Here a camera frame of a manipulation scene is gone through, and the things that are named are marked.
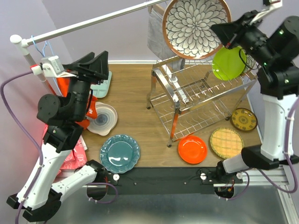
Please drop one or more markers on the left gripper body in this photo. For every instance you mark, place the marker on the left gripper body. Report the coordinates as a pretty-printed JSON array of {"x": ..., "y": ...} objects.
[{"x": 93, "y": 77}]

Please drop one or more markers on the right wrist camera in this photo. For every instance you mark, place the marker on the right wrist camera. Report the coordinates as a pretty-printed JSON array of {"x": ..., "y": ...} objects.
[{"x": 269, "y": 6}]

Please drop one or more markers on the large floral plate brown rim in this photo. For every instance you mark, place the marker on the large floral plate brown rim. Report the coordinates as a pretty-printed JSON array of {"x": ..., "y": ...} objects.
[{"x": 248, "y": 61}]

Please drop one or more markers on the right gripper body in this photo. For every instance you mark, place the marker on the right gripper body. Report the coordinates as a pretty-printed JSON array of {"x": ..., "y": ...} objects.
[{"x": 249, "y": 37}]

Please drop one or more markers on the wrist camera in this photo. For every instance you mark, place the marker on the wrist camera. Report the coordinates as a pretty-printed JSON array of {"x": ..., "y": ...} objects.
[
  {"x": 269, "y": 6},
  {"x": 50, "y": 67}
]

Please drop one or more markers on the blue wire hanger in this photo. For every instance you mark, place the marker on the blue wire hanger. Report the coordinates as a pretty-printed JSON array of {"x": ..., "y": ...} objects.
[{"x": 42, "y": 52}]

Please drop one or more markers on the pink plastic bag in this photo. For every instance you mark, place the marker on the pink plastic bag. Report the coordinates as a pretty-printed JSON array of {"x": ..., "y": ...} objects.
[{"x": 74, "y": 160}]

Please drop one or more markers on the white clothes rail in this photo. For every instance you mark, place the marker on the white clothes rail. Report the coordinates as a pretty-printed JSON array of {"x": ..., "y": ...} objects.
[{"x": 23, "y": 44}]

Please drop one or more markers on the metal dish rack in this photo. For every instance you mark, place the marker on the metal dish rack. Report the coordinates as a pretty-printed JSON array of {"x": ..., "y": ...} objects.
[{"x": 187, "y": 96}]

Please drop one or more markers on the orange plate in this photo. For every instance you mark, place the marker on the orange plate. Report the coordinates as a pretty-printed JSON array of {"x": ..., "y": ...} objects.
[{"x": 192, "y": 149}]

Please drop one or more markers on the teal scalloped plate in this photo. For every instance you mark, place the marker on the teal scalloped plate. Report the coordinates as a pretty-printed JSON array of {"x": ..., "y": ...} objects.
[{"x": 119, "y": 154}]

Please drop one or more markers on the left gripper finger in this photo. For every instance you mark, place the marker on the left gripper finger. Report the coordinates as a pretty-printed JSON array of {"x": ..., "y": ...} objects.
[
  {"x": 76, "y": 64},
  {"x": 99, "y": 66}
]

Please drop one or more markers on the lime green plate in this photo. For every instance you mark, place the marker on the lime green plate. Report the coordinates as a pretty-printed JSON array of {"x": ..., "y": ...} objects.
[{"x": 228, "y": 64}]

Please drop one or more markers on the woven bamboo plate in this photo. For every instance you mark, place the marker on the woven bamboo plate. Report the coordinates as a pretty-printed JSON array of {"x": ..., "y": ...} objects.
[{"x": 226, "y": 142}]

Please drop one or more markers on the yellow patterned dark plate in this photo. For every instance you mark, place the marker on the yellow patterned dark plate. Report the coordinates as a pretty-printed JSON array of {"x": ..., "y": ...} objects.
[{"x": 244, "y": 119}]

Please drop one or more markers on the grey hanging cloth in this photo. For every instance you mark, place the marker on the grey hanging cloth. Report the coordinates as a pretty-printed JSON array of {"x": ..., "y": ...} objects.
[{"x": 156, "y": 42}]

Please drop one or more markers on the orange oven mitt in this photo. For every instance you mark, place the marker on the orange oven mitt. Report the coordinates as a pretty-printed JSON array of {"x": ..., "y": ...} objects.
[{"x": 63, "y": 84}]

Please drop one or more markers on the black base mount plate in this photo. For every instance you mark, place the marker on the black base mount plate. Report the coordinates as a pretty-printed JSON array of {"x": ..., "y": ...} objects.
[{"x": 168, "y": 180}]

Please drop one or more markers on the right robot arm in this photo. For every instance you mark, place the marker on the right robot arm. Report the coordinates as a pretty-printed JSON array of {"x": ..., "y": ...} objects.
[{"x": 279, "y": 81}]

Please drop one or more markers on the wooden clip hanger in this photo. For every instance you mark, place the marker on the wooden clip hanger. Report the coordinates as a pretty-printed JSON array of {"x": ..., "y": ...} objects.
[{"x": 157, "y": 8}]

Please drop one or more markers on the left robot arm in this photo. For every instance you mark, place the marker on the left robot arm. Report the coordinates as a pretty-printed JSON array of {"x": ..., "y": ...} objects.
[{"x": 41, "y": 197}]

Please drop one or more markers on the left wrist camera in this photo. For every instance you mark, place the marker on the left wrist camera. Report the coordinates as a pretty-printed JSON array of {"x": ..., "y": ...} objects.
[{"x": 50, "y": 67}]

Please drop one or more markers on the light blue divided tray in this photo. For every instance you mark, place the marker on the light blue divided tray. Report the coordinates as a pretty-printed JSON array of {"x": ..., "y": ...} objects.
[{"x": 101, "y": 90}]

